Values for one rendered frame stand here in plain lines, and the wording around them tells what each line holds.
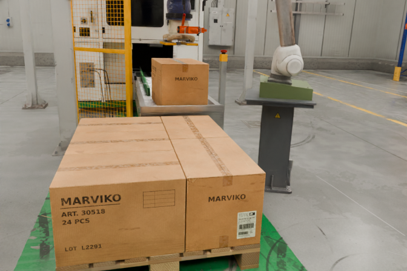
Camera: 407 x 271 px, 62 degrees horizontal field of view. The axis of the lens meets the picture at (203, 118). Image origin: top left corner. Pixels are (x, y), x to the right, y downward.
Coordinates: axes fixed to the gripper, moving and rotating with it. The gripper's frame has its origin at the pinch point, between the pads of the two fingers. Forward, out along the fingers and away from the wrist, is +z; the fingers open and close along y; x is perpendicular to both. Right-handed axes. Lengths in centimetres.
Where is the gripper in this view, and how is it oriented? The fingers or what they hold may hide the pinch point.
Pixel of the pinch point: (194, 9)
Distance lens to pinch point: 253.3
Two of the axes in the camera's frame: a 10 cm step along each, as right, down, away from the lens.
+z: -0.3, 9.7, 2.5
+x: 2.3, 2.5, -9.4
